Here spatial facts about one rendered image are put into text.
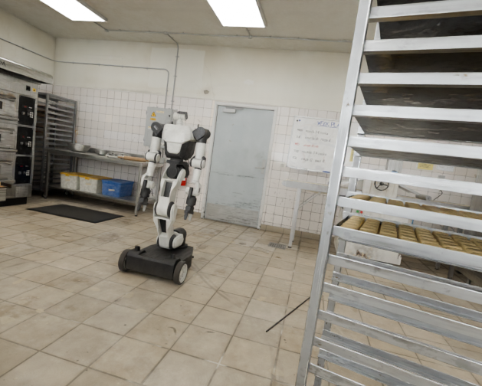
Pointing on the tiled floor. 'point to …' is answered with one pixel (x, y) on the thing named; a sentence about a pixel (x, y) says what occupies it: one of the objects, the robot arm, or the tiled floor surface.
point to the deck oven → (10, 124)
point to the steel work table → (104, 161)
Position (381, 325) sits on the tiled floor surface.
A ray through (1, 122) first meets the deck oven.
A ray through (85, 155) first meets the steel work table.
